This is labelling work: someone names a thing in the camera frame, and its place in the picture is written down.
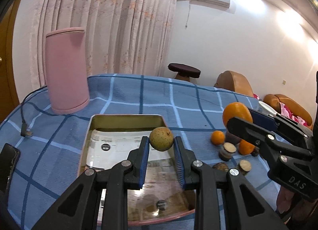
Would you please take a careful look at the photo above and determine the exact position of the small orange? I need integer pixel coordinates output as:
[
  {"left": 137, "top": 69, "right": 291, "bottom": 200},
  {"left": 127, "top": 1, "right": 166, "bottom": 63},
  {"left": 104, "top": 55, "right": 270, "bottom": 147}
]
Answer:
[
  {"left": 238, "top": 140, "right": 255, "bottom": 155},
  {"left": 210, "top": 131, "right": 225, "bottom": 146}
]

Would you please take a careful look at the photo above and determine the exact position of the large orange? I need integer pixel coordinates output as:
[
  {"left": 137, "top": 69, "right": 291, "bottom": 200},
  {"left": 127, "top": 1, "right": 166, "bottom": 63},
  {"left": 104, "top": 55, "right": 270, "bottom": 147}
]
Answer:
[{"left": 222, "top": 102, "right": 253, "bottom": 127}]

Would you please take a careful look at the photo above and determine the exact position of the brown mangosteen front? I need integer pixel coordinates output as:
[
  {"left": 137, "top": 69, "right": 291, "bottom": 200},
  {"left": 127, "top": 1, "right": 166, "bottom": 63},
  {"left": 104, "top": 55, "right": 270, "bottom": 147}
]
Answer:
[{"left": 212, "top": 162, "right": 229, "bottom": 172}]

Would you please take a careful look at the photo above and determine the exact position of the green longan back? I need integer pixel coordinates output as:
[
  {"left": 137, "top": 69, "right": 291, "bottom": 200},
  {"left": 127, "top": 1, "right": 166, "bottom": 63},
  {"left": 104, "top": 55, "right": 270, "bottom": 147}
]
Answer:
[{"left": 149, "top": 127, "right": 174, "bottom": 152}]

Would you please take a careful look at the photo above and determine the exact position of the dark mangosteen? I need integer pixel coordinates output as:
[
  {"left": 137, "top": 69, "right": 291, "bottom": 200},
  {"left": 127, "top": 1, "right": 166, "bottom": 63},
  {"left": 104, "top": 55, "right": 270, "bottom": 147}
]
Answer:
[{"left": 251, "top": 147, "right": 259, "bottom": 157}]

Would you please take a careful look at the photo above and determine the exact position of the purple round radish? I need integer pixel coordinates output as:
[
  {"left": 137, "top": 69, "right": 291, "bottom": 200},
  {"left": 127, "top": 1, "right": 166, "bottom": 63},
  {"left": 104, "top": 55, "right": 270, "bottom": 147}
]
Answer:
[{"left": 225, "top": 131, "right": 241, "bottom": 145}]

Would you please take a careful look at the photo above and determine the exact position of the person's right hand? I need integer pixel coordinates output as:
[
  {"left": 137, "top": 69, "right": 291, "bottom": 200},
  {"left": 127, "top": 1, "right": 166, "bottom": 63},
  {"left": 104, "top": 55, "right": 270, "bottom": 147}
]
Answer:
[{"left": 276, "top": 186, "right": 294, "bottom": 214}]

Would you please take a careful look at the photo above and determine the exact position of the pink floral cushion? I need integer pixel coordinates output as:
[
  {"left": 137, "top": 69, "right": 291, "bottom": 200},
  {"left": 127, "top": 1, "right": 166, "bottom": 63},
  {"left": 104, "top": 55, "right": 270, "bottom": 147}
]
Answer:
[{"left": 280, "top": 102, "right": 308, "bottom": 126}]

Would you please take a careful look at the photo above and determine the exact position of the white cartoon mug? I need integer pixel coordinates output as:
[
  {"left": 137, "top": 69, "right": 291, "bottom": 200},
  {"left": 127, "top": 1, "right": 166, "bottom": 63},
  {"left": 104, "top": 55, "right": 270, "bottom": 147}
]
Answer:
[{"left": 258, "top": 100, "right": 277, "bottom": 116}]

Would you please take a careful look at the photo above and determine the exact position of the brown leather sofa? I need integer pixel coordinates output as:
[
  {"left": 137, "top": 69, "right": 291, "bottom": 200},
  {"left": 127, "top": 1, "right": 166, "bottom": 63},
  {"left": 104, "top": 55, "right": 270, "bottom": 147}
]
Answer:
[{"left": 263, "top": 94, "right": 313, "bottom": 130}]

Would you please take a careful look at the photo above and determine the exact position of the cut sugarcane piece front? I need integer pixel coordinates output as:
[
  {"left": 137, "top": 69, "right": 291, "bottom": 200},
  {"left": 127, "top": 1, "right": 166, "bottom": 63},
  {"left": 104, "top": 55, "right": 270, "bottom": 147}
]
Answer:
[{"left": 238, "top": 160, "right": 252, "bottom": 175}]

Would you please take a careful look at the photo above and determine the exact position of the cut sugarcane piece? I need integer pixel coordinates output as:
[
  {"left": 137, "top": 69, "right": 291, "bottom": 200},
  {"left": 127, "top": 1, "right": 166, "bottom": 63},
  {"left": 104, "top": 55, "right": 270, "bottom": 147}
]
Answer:
[
  {"left": 238, "top": 160, "right": 252, "bottom": 175},
  {"left": 218, "top": 142, "right": 237, "bottom": 161}
]

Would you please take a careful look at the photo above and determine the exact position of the cut sugarcane piece back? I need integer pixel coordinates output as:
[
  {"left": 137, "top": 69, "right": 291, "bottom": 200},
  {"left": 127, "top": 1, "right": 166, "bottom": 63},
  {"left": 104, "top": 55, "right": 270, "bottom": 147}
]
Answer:
[{"left": 218, "top": 142, "right": 237, "bottom": 161}]

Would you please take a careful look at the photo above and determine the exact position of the brown leather armchair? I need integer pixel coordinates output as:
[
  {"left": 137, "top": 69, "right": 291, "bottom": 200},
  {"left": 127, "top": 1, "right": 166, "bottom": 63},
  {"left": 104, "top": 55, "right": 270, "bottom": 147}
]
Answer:
[{"left": 214, "top": 70, "right": 254, "bottom": 97}]

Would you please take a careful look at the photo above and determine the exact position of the printed paper leaflet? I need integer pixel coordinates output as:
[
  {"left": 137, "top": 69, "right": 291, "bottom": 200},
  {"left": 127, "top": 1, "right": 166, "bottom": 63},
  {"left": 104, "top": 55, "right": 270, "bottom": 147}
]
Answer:
[{"left": 84, "top": 129, "right": 175, "bottom": 170}]

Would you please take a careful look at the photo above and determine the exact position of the blue plaid tablecloth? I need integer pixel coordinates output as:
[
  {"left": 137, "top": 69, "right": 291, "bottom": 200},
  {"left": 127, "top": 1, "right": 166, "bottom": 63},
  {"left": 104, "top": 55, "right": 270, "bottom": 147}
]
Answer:
[{"left": 0, "top": 73, "right": 281, "bottom": 230}]

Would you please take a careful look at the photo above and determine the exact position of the black object table edge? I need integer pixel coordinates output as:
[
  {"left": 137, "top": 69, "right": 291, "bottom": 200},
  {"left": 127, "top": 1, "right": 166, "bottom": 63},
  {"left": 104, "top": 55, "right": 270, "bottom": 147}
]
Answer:
[{"left": 0, "top": 143, "right": 20, "bottom": 196}]

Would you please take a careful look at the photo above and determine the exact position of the dark round stool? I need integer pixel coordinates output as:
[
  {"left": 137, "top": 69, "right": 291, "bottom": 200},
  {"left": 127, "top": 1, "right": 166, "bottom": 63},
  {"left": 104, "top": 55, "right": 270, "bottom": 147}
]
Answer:
[{"left": 168, "top": 63, "right": 201, "bottom": 82}]

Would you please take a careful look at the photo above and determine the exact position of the brown wooden door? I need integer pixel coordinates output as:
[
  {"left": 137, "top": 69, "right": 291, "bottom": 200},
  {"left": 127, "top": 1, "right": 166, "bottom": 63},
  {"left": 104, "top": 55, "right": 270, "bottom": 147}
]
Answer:
[{"left": 0, "top": 0, "right": 21, "bottom": 122}]

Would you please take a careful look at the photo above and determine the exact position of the pink cylindrical appliance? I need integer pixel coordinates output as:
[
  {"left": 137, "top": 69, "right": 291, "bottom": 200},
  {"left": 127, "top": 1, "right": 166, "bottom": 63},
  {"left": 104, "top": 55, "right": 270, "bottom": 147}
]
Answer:
[{"left": 45, "top": 27, "right": 89, "bottom": 115}]

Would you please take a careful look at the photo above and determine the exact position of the pink floral curtain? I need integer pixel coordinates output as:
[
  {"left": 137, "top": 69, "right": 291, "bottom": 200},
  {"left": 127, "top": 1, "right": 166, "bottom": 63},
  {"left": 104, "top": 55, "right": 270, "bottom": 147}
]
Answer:
[{"left": 29, "top": 0, "right": 177, "bottom": 88}]

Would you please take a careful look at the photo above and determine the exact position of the black power cable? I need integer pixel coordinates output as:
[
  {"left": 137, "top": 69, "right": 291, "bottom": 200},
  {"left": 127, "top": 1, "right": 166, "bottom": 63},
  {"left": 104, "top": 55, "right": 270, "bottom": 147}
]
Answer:
[{"left": 19, "top": 85, "right": 48, "bottom": 138}]

